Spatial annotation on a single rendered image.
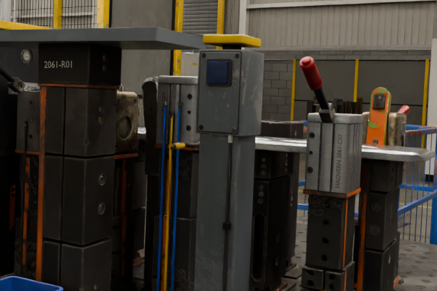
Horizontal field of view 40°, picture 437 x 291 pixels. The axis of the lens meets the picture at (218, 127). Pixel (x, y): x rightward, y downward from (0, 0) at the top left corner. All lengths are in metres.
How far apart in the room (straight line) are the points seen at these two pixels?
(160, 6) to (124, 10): 0.45
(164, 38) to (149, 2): 3.86
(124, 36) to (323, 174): 0.35
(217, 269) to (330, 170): 0.23
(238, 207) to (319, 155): 0.17
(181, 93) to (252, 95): 0.22
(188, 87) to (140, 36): 0.20
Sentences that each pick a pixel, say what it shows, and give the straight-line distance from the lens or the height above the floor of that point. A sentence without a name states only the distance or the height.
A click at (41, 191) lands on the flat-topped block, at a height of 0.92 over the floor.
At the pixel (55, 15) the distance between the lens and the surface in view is 5.93.
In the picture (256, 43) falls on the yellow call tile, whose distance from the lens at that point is 0.82.
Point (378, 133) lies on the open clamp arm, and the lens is 1.22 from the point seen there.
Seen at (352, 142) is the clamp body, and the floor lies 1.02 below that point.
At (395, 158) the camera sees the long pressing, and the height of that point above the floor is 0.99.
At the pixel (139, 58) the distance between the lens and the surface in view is 4.55.
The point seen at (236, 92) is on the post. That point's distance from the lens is 0.78.
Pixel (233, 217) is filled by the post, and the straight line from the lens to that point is 0.80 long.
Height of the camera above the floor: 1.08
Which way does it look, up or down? 3 degrees down
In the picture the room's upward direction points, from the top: 2 degrees clockwise
